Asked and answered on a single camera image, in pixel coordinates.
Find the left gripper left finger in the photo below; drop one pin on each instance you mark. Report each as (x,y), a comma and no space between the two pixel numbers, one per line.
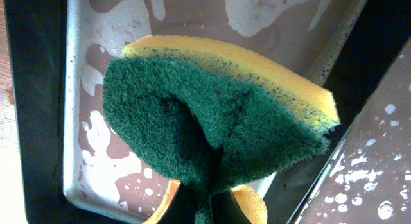
(179,205)

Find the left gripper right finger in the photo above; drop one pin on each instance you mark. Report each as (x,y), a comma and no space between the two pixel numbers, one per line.
(226,209)

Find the yellow green sponge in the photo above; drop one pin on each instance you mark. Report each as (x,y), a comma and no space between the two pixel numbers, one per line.
(214,116)

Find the large brown serving tray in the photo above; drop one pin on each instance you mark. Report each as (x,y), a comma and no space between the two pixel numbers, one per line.
(367,177)

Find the small soapy water tray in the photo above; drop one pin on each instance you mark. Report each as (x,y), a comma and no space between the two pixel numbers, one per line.
(75,169)

